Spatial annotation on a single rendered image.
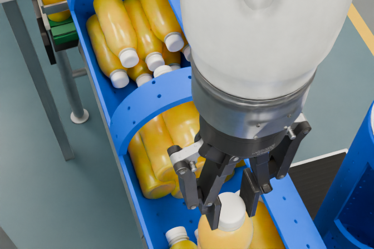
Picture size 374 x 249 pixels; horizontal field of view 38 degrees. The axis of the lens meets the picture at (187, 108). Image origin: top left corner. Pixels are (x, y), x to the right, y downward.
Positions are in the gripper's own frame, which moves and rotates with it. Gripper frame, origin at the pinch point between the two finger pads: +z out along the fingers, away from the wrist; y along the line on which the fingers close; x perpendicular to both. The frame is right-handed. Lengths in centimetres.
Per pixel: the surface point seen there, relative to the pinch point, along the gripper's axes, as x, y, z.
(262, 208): 9.1, 12.1, 32.0
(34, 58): 97, -22, 79
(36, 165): 99, -37, 146
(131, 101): 34.3, -3.6, 26.1
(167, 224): 18, -3, 47
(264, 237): 4.0, 10.0, 31.4
